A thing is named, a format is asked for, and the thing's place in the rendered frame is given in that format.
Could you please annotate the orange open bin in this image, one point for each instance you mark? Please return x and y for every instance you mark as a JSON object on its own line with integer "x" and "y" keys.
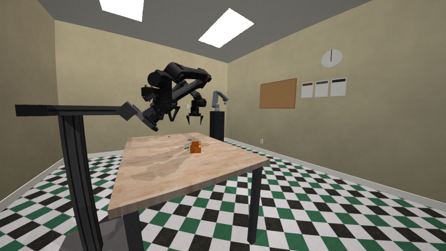
{"x": 195, "y": 147}

